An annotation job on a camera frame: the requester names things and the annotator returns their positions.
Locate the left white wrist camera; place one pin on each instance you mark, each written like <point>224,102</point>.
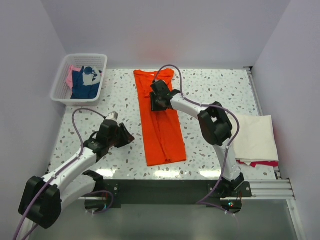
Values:
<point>112,116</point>

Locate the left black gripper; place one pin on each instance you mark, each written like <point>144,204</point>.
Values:
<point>128,137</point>

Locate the navy blue printed t shirt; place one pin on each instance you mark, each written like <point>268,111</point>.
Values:
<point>86,82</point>

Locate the orange t shirt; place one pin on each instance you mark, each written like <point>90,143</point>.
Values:
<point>161,130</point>

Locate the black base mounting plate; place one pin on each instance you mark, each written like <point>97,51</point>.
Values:
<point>115,193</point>

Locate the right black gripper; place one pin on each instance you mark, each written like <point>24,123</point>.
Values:
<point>154,107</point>

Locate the aluminium frame rail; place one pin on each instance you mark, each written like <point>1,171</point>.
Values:
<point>279,189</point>

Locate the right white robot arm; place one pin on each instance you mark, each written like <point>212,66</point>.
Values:
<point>216,129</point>

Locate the white plastic laundry basket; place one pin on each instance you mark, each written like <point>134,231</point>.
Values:
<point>61,92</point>

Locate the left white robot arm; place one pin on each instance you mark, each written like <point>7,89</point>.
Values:
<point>44,197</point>

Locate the pink t shirt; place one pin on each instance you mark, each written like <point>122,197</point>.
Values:
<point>69,78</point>

